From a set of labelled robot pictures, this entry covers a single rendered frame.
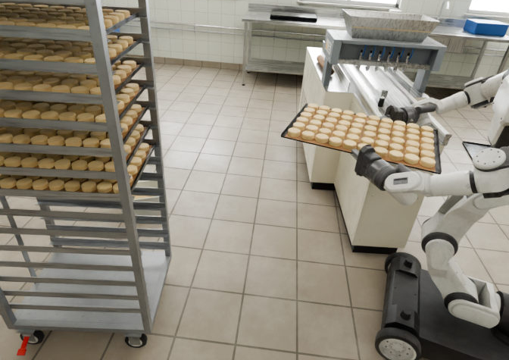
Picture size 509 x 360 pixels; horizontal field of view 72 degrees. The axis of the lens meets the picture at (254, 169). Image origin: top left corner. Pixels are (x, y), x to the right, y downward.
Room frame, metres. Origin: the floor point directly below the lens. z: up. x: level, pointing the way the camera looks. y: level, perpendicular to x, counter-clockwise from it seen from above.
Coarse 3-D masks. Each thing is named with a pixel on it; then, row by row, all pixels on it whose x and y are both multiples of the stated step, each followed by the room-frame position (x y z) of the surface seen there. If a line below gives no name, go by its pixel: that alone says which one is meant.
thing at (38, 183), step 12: (144, 144) 1.35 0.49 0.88; (144, 156) 1.26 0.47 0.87; (132, 168) 1.15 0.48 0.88; (0, 180) 1.02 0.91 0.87; (12, 180) 1.01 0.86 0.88; (24, 180) 1.02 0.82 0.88; (36, 180) 1.02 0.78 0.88; (48, 180) 1.06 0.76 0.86; (60, 180) 1.03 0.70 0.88; (72, 180) 1.04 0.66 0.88; (84, 180) 1.07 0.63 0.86; (96, 180) 1.06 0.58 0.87; (108, 180) 1.06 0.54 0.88; (132, 180) 1.09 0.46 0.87; (96, 192) 1.01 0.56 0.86; (108, 192) 1.01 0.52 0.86
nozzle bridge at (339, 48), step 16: (336, 32) 2.58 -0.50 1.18; (336, 48) 2.33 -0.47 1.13; (352, 48) 2.42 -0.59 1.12; (368, 48) 2.42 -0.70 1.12; (400, 48) 2.42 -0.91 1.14; (416, 48) 2.34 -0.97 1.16; (432, 48) 2.34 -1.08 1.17; (336, 64) 2.34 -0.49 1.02; (368, 64) 2.37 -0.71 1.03; (384, 64) 2.37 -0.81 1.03; (400, 64) 2.37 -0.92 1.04; (416, 64) 2.37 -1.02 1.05; (432, 64) 2.35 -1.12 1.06; (416, 80) 2.54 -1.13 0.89
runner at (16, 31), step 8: (0, 24) 0.96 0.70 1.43; (0, 32) 0.96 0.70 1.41; (8, 32) 0.96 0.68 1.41; (16, 32) 0.96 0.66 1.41; (24, 32) 0.96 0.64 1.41; (32, 32) 0.97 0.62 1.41; (40, 32) 0.97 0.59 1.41; (48, 32) 0.97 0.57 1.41; (56, 32) 0.97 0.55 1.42; (64, 32) 0.97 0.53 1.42; (72, 32) 0.97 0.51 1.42; (80, 32) 0.97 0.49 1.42; (88, 32) 0.97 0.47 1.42; (72, 40) 0.97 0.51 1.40; (80, 40) 0.97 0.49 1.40; (88, 40) 0.97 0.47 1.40
